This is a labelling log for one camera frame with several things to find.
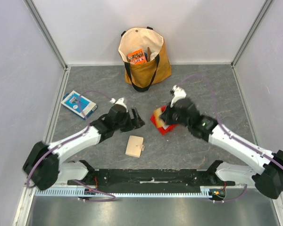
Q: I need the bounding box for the white cable duct rail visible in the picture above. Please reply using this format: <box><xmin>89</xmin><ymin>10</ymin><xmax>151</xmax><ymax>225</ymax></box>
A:
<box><xmin>34</xmin><ymin>187</ymin><xmax>212</xmax><ymax>198</ymax></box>

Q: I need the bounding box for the mustard canvas tote bag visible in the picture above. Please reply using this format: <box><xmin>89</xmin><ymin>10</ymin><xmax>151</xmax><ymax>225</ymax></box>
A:
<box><xmin>118</xmin><ymin>27</ymin><xmax>172</xmax><ymax>92</ymax></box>

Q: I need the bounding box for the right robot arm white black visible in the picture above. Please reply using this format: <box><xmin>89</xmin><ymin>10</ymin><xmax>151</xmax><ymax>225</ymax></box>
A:
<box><xmin>160</xmin><ymin>97</ymin><xmax>283</xmax><ymax>199</ymax></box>

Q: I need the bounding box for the blue razor package box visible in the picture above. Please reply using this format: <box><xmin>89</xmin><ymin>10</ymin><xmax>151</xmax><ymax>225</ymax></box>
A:
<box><xmin>61</xmin><ymin>90</ymin><xmax>98</xmax><ymax>120</ymax></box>

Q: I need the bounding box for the beige leather card holder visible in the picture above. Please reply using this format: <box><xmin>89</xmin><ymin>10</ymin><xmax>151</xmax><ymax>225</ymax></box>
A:
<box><xmin>125</xmin><ymin>136</ymin><xmax>145</xmax><ymax>158</ymax></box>

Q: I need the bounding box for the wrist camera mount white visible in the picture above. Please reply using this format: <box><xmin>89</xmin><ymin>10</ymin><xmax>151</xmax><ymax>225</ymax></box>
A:
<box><xmin>109</xmin><ymin>97</ymin><xmax>128</xmax><ymax>112</ymax></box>
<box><xmin>170</xmin><ymin>85</ymin><xmax>187</xmax><ymax>108</ymax></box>

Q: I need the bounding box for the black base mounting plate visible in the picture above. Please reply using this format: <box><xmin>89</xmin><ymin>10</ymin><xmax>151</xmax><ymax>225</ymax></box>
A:
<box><xmin>80</xmin><ymin>169</ymin><xmax>235</xmax><ymax>194</ymax></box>

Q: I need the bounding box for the red plastic bin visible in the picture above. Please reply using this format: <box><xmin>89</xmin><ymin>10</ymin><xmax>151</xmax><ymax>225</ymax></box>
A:
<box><xmin>150</xmin><ymin>106</ymin><xmax>177</xmax><ymax>136</ymax></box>

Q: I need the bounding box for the orange snack box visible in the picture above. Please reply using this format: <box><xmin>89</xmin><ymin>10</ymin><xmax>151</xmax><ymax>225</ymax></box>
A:
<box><xmin>127</xmin><ymin>49</ymin><xmax>147</xmax><ymax>65</ymax></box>

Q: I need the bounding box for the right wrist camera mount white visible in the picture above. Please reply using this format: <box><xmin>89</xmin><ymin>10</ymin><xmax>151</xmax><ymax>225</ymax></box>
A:
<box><xmin>170</xmin><ymin>85</ymin><xmax>187</xmax><ymax>108</ymax></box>

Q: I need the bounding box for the brown item in bag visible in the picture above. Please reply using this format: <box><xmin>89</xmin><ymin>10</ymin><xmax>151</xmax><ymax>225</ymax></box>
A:
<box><xmin>145</xmin><ymin>47</ymin><xmax>151</xmax><ymax>61</ymax></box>

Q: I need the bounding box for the gold credit card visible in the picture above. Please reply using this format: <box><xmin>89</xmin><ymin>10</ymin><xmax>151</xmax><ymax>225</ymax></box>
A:
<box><xmin>153</xmin><ymin>107</ymin><xmax>165</xmax><ymax>129</ymax></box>

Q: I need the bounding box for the white item in bag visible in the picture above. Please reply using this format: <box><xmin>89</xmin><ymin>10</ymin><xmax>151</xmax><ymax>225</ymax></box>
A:
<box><xmin>150</xmin><ymin>52</ymin><xmax>158</xmax><ymax>61</ymax></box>

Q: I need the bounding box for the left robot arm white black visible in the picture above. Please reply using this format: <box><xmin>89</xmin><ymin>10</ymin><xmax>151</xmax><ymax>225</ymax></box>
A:
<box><xmin>23</xmin><ymin>104</ymin><xmax>145</xmax><ymax>191</ymax></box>

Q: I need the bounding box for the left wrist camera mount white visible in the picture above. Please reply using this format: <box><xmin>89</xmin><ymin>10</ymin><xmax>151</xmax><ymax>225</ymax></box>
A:
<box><xmin>109</xmin><ymin>97</ymin><xmax>128</xmax><ymax>112</ymax></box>

